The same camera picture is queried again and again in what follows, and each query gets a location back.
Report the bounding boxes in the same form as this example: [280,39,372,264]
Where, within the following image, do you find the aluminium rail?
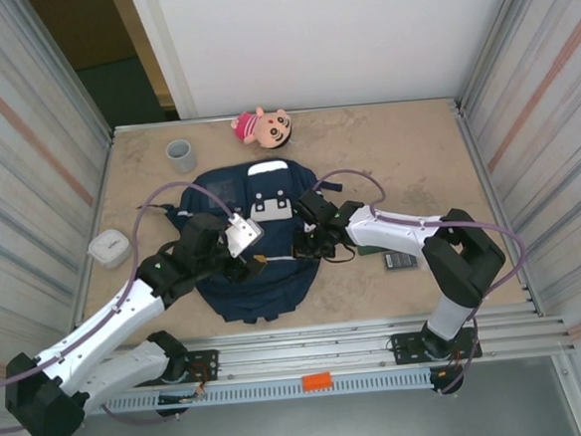
[77,302,579,394]

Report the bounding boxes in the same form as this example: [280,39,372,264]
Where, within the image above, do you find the black calculator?
[381,250,422,275]

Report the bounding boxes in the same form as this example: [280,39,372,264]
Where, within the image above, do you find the white slotted cable tray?
[102,370,433,413]

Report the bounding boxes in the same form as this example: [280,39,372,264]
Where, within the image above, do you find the grey cup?
[164,137,199,175]

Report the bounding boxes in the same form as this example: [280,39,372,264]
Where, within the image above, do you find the orange tag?
[300,372,332,392]

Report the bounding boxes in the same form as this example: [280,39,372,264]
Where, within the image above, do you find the navy blue backpack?
[136,154,353,332]

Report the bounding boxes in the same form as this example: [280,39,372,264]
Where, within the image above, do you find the plush doll in pink shirt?
[229,103,300,154]

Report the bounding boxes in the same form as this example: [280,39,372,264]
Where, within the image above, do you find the white square container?
[86,227,133,271]

